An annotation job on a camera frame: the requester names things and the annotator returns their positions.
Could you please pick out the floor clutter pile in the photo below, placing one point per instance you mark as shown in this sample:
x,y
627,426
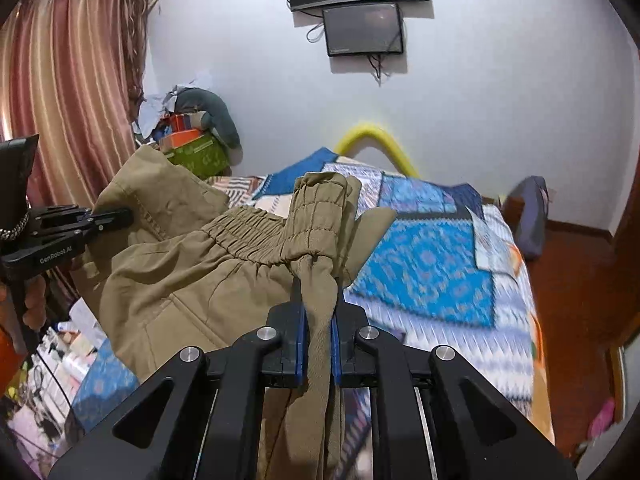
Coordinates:
x,y
45,395

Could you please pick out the pink slipper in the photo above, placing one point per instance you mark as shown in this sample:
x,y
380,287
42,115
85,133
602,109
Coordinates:
x,y
602,417

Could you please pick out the green printed box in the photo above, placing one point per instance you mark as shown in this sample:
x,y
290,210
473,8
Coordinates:
x,y
205,157

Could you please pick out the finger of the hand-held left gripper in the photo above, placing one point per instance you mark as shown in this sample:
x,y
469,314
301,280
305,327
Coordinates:
x,y
112,220

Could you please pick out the pile of pale clothes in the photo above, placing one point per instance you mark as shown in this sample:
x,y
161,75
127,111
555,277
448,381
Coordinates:
x,y
152,110

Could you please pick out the orange box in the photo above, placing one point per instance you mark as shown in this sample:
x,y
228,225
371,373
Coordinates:
x,y
180,139

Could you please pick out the yellow padded bed rail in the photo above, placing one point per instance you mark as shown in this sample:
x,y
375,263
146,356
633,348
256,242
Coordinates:
x,y
365,130

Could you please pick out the blue patchwork blanket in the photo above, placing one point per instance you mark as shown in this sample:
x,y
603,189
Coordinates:
x,y
425,270

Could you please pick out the small black monitor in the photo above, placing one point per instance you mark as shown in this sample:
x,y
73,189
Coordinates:
x,y
362,30

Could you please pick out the person's left hand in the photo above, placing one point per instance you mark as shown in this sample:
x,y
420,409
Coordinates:
x,y
36,302

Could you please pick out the grey backpack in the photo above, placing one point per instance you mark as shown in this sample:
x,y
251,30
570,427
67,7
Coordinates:
x,y
530,220

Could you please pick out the olive green pants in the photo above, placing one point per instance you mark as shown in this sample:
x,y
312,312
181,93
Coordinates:
x,y
175,280

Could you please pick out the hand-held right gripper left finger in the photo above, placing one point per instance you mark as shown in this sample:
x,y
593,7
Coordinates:
x,y
299,340

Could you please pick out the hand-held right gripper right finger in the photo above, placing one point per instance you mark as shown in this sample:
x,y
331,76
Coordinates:
x,y
336,340

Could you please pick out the striped pink curtain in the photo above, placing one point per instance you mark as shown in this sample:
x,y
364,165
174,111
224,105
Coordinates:
x,y
75,60

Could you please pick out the striped orange blanket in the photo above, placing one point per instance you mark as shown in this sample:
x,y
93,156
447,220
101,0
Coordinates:
x,y
235,185

